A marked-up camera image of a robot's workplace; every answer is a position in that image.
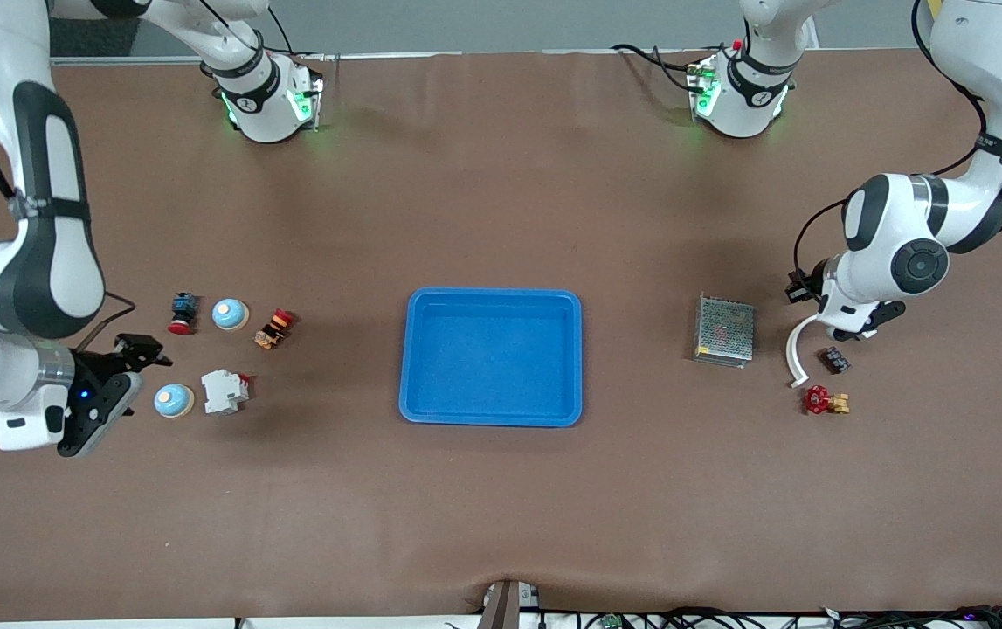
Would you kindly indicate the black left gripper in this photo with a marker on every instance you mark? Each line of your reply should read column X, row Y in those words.
column 802, row 286

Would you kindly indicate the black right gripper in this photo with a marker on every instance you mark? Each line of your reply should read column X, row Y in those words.
column 101, row 368

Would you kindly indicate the light blue call bell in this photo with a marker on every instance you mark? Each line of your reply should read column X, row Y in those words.
column 174, row 401
column 230, row 314

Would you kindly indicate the short dark brown capacitor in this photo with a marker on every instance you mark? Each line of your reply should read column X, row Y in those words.
column 834, row 360

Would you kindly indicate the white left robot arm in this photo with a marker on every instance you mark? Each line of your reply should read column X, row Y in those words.
column 894, row 227

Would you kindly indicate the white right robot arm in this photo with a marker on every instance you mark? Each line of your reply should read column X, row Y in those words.
column 55, row 262

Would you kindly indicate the red push button blue body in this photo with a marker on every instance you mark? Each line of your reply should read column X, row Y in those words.
column 183, row 313

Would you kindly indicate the metal mesh power supply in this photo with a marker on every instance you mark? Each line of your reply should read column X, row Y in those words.
column 725, row 332

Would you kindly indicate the white circuit breaker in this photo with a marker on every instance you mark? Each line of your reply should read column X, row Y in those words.
column 224, row 391

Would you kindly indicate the brass valve red handwheel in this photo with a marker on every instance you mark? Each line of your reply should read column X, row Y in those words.
column 817, row 400

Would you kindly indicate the orange emergency stop button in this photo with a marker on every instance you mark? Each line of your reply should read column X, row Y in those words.
column 275, row 328

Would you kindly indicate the blue plastic tray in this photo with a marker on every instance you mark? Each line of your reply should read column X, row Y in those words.
column 492, row 358

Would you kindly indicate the metal table clamp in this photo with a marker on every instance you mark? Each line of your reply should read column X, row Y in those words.
column 505, row 607

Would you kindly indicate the white curved plastic bracket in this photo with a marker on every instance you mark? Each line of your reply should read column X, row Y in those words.
column 791, row 354

